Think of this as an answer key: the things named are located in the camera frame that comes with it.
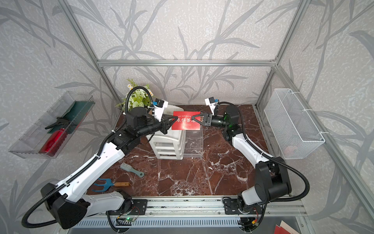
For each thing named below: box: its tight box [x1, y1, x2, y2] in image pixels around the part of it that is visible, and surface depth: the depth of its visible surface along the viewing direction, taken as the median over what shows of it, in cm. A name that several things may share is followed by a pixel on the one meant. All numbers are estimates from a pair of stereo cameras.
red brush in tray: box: [38, 128, 68, 157], surface depth 60 cm
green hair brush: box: [119, 162, 145, 178], surface depth 88 cm
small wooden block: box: [114, 181, 130, 187], surface depth 82 cm
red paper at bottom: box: [273, 224, 291, 234], surface depth 68 cm
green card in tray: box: [47, 100, 95, 134], surface depth 71 cm
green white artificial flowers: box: [114, 78, 154, 113], surface depth 85 cm
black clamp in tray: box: [44, 117, 75, 130], surface depth 67 cm
